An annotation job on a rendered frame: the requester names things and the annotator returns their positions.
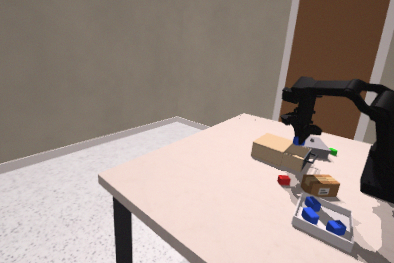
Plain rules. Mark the red block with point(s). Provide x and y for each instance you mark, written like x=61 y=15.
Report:
x=283 y=180

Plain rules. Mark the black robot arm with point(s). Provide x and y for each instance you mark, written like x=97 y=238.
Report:
x=381 y=111

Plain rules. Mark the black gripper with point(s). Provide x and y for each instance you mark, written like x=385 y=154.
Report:
x=305 y=127

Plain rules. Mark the small green block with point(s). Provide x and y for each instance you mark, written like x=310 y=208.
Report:
x=334 y=152

